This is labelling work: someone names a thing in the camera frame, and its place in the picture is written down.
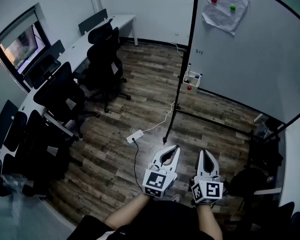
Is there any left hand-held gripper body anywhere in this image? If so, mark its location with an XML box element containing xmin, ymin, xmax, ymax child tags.
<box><xmin>142</xmin><ymin>163</ymin><xmax>178</xmax><ymax>199</ymax></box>

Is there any dark grey desk partition panel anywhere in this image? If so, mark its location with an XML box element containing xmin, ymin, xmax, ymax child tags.
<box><xmin>78</xmin><ymin>8</ymin><xmax>108</xmax><ymax>36</ymax></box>
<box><xmin>0</xmin><ymin>99</ymin><xmax>19</xmax><ymax>156</ymax></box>
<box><xmin>23</xmin><ymin>39</ymin><xmax>66</xmax><ymax>90</ymax></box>

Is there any person's left forearm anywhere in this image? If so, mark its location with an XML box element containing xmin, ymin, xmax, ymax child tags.
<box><xmin>104</xmin><ymin>192</ymin><xmax>152</xmax><ymax>231</ymax></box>

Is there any grey roller blind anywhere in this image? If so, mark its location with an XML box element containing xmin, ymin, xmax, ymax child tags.
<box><xmin>0</xmin><ymin>5</ymin><xmax>45</xmax><ymax>45</ymax></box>

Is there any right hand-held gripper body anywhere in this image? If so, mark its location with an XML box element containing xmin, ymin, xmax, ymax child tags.
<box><xmin>190</xmin><ymin>175</ymin><xmax>224</xmax><ymax>205</ymax></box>

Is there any black-framed window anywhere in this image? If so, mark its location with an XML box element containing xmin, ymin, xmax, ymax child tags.
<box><xmin>0</xmin><ymin>21</ymin><xmax>52</xmax><ymax>79</ymax></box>

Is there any white power strip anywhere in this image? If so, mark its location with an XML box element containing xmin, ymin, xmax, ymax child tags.
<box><xmin>126</xmin><ymin>129</ymin><xmax>145</xmax><ymax>144</ymax></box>

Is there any clear plastic bag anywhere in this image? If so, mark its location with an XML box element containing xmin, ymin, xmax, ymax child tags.
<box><xmin>1</xmin><ymin>173</ymin><xmax>26</xmax><ymax>197</ymax></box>

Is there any long white desk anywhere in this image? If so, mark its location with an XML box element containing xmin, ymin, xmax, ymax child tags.
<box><xmin>0</xmin><ymin>14</ymin><xmax>139</xmax><ymax>160</ymax></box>

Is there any person's black clothing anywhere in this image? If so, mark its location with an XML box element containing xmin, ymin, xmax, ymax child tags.
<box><xmin>67</xmin><ymin>200</ymin><xmax>216</xmax><ymax>240</ymax></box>

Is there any black power cable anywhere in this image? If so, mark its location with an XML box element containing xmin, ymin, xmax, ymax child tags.
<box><xmin>131</xmin><ymin>138</ymin><xmax>145</xmax><ymax>194</ymax></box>

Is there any crumpled printed paper sheet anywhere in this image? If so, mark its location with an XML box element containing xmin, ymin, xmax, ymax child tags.
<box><xmin>201</xmin><ymin>0</ymin><xmax>251</xmax><ymax>36</ymax></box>

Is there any grey fabric bag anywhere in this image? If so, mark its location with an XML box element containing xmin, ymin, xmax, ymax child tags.
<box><xmin>253</xmin><ymin>120</ymin><xmax>273</xmax><ymax>139</ymax></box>

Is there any white power cable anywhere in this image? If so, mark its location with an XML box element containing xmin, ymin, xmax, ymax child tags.
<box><xmin>141</xmin><ymin>35</ymin><xmax>188</xmax><ymax>134</ymax></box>

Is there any black backpack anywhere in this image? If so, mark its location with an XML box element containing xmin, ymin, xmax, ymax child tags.
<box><xmin>248</xmin><ymin>133</ymin><xmax>285</xmax><ymax>175</ymax></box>

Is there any black-framed whiteboard on stand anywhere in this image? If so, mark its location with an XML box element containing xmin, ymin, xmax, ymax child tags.
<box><xmin>162</xmin><ymin>0</ymin><xmax>300</xmax><ymax>145</ymax></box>

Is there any person's right forearm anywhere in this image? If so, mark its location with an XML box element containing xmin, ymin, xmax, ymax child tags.
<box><xmin>196</xmin><ymin>203</ymin><xmax>224</xmax><ymax>240</ymax></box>

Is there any white plastic marker tray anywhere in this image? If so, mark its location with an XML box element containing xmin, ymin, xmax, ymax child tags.
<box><xmin>182</xmin><ymin>70</ymin><xmax>202</xmax><ymax>94</ymax></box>

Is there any small white desk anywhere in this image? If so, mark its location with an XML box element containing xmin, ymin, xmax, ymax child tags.
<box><xmin>254</xmin><ymin>113</ymin><xmax>300</xmax><ymax>210</ymax></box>

